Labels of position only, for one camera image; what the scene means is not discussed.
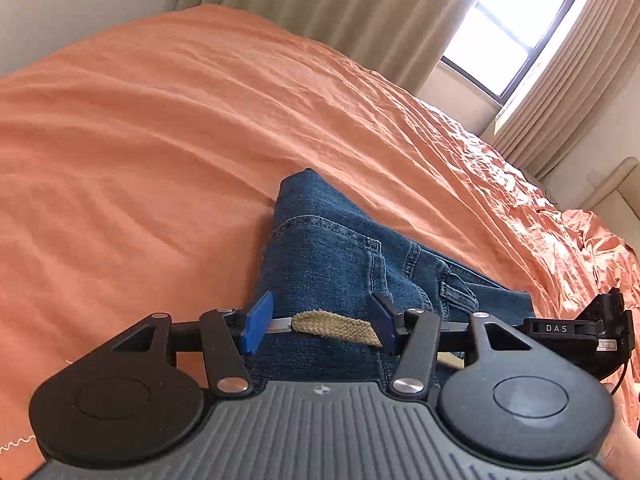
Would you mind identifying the blue denim jeans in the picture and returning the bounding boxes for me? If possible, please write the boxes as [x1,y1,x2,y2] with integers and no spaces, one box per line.
[246,169,534,386]

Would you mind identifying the person's right hand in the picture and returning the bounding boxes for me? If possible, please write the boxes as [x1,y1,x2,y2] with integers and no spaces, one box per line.
[603,390,640,480]

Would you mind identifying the orange bed cover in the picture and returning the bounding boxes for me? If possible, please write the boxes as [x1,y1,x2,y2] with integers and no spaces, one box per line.
[1,6,639,479]

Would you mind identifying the window with dark frame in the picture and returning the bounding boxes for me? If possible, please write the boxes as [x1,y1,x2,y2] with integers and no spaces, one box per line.
[442,0,576,104]

